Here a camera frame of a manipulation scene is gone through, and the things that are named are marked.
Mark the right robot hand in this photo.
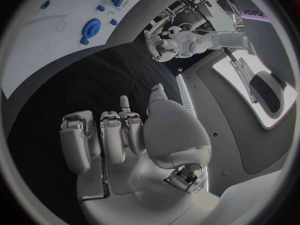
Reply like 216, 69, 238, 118
58, 82, 222, 225

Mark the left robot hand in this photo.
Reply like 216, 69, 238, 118
142, 29, 170, 62

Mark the white task board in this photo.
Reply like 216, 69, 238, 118
0, 0, 164, 100

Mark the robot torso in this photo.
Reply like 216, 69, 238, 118
175, 16, 297, 198

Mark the large blue gear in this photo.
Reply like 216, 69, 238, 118
81, 18, 103, 40

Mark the white cable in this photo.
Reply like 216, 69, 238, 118
176, 22, 214, 33

